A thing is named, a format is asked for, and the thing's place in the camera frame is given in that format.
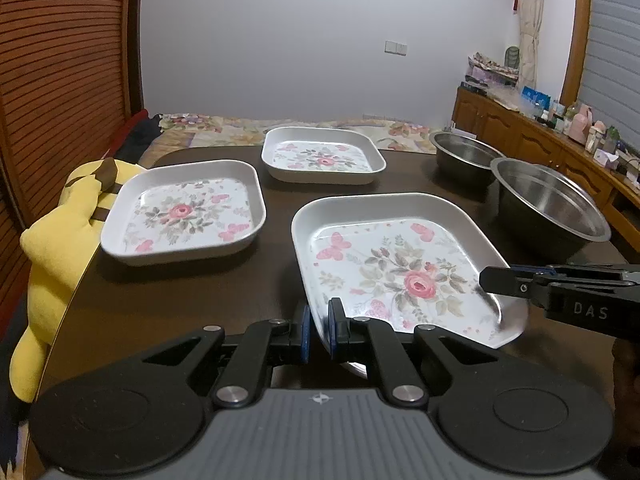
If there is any large steel bowl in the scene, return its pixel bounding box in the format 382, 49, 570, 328
490, 157, 611, 264

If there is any large floral square plate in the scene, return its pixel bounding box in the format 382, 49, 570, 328
291, 193, 528, 348

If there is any medium steel bowl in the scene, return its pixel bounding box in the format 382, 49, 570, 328
430, 131, 503, 188

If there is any white tissue box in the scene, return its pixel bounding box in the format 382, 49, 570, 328
593, 148, 620, 170

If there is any wooden sideboard cabinet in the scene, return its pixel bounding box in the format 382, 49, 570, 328
451, 86, 639, 263

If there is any pink bottle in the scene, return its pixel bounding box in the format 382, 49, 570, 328
568, 104, 593, 146

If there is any left floral square plate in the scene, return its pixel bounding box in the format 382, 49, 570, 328
100, 159, 267, 266

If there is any folded fabric pile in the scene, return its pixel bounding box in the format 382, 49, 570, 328
464, 52, 518, 89

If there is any grey window blind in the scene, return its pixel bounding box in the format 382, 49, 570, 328
578, 0, 640, 148

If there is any far floral square plate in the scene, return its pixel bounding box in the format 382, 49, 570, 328
262, 126, 386, 185

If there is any yellow plush toy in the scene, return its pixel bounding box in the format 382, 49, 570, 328
9, 157, 144, 403

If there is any floral bed quilt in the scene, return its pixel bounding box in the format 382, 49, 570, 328
136, 112, 440, 168

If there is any beige curtain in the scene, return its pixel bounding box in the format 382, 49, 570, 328
518, 0, 544, 88

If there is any wooden louvered wardrobe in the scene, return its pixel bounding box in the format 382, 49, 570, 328
1, 0, 143, 318

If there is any white wall switch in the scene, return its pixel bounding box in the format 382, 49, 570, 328
384, 40, 408, 56

